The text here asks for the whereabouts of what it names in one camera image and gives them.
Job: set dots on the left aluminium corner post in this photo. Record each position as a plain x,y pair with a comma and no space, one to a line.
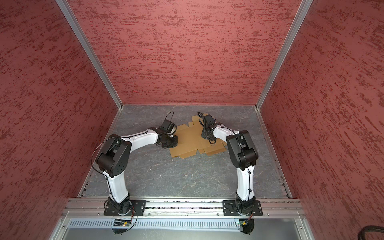
79,33

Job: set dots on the aluminium corner post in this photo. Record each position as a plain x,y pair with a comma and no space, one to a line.
79,33
291,35

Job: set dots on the aluminium front rail frame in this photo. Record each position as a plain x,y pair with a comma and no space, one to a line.
178,214

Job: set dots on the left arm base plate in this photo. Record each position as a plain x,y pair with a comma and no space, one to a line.
126,208

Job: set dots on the left small circuit board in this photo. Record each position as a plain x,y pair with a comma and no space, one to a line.
122,223

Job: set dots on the small circuit board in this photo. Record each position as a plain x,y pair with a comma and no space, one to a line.
122,223
244,223

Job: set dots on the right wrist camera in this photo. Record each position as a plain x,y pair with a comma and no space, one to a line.
208,121

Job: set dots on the brown cardboard box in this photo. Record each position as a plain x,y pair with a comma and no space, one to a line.
190,141

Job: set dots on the right aluminium corner post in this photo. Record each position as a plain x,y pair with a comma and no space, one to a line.
291,35

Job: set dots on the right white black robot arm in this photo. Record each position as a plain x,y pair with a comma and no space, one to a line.
243,155

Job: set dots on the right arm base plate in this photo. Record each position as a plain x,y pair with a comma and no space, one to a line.
242,208

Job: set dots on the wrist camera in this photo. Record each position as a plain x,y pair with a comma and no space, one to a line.
208,121
168,127

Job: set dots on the right small circuit board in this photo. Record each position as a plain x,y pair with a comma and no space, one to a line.
244,223

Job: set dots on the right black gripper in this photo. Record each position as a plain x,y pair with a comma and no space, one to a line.
204,133

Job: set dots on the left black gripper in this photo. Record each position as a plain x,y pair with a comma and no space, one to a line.
174,143

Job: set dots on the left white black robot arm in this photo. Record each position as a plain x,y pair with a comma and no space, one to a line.
113,161

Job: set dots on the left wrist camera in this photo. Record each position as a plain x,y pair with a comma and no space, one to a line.
168,127

